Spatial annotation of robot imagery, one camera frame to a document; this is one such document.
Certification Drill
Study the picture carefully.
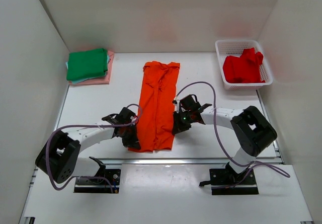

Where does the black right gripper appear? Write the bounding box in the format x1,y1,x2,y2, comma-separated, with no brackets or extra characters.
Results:
173,110,194,135

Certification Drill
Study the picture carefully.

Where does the orange t shirt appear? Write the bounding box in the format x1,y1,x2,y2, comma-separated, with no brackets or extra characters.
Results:
128,61,180,153

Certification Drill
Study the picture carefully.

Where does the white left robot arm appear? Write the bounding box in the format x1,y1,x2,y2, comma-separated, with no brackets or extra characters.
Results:
35,107,141,190

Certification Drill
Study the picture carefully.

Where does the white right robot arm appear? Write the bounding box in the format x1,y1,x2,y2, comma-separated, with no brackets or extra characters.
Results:
172,104,277,184

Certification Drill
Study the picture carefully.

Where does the pink folded t shirt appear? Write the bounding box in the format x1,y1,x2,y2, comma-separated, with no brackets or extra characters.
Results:
65,48,114,86

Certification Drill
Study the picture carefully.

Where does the red t shirt in basket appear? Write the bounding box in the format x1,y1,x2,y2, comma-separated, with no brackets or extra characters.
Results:
223,48,265,84

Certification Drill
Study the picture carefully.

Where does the green folded t shirt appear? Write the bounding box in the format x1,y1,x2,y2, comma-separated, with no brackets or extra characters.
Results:
66,48,108,81

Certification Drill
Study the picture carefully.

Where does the white plastic basket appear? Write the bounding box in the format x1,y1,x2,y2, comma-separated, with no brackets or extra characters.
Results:
215,39,273,91

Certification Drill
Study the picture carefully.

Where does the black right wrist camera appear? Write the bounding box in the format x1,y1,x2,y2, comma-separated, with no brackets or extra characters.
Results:
179,94,201,113

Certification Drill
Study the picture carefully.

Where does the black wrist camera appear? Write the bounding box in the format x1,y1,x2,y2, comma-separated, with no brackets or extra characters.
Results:
115,107,136,124
179,94,201,113

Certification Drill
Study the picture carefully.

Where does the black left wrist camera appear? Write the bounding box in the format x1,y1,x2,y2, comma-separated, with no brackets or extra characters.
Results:
115,107,136,124

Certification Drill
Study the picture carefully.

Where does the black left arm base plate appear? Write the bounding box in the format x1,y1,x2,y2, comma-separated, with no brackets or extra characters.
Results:
73,169,121,194

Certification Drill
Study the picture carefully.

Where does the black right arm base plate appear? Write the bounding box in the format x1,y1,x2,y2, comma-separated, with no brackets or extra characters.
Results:
199,169,259,195

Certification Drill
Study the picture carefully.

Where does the aluminium rail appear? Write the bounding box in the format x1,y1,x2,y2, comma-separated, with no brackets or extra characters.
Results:
45,143,284,166

